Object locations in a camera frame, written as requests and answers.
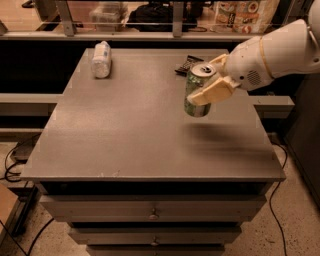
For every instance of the grey drawer cabinet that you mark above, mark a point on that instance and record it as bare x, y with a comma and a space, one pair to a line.
129, 136

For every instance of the printed food bag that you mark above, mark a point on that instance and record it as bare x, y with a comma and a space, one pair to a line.
244, 16

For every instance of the top drawer with knob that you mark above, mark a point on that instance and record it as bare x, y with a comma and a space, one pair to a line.
229, 208

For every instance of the metal railing frame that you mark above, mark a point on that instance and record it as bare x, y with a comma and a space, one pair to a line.
69, 20

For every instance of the clear plastic container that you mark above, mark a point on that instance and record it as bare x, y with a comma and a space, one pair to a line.
109, 16

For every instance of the black bag behind glass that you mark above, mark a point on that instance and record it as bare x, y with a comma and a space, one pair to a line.
158, 17

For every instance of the middle drawer with knob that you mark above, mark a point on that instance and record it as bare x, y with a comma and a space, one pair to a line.
156, 236

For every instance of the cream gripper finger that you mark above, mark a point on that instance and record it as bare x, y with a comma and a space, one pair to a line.
219, 63
213, 91

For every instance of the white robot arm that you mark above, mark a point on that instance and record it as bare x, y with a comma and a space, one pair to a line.
293, 48

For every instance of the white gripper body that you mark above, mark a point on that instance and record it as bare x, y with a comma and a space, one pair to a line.
246, 65

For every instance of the bottom drawer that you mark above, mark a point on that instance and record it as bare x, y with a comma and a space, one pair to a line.
153, 251

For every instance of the black snack packet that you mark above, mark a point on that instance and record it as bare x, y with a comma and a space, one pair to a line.
184, 68

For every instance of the grey power box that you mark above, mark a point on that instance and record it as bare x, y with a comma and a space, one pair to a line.
23, 150

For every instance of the drawer with knob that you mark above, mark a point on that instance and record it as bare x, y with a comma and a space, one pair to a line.
156, 236
229, 208

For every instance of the clear plastic water bottle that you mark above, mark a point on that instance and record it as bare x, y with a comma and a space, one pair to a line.
101, 60

